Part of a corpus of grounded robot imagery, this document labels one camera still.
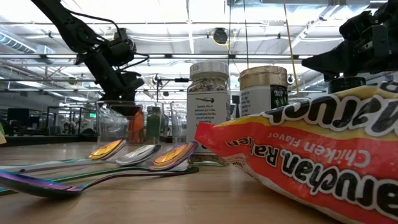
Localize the rainbow iridescent metal spoon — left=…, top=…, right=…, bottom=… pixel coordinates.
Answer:
left=0, top=166, right=200, bottom=199
left=0, top=139, right=127, bottom=174
left=0, top=141, right=199, bottom=196

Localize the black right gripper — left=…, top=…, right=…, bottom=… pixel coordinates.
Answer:
left=301, top=0, right=398, bottom=82

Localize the black monitor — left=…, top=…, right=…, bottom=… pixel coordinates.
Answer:
left=6, top=108, right=31, bottom=128

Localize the tan-lid seasoning jar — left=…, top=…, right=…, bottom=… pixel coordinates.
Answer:
left=238, top=65, right=290, bottom=118

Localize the black round hanging device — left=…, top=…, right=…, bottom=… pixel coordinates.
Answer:
left=212, top=27, right=229, bottom=45

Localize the white-lid seasoning jar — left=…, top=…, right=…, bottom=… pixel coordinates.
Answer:
left=185, top=61, right=231, bottom=166

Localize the yellow hanging cable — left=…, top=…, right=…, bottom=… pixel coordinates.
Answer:
left=282, top=0, right=300, bottom=98

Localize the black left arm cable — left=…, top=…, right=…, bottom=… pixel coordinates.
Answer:
left=67, top=11, right=150, bottom=71

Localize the silver metal spoon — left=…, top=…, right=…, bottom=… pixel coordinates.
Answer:
left=17, top=144, right=162, bottom=174

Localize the green spice jar green lid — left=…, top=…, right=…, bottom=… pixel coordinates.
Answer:
left=146, top=105, right=162, bottom=144

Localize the clear plastic spice bin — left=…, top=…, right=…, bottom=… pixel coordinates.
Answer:
left=95, top=100, right=165, bottom=146

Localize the black boom stand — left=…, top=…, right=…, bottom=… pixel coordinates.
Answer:
left=152, top=73, right=190, bottom=103

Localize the orange chicken ramen pack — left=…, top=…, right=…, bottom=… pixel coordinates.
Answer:
left=194, top=83, right=398, bottom=224

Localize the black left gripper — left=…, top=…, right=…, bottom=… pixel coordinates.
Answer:
left=83, top=53, right=146, bottom=118

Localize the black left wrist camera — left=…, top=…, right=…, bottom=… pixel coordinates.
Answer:
left=107, top=27, right=137, bottom=67

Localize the black hanging cable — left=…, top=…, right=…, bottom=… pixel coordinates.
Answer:
left=243, top=0, right=249, bottom=70
left=228, top=0, right=233, bottom=91

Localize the black aluminium table frame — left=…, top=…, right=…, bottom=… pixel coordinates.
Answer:
left=0, top=135, right=100, bottom=147

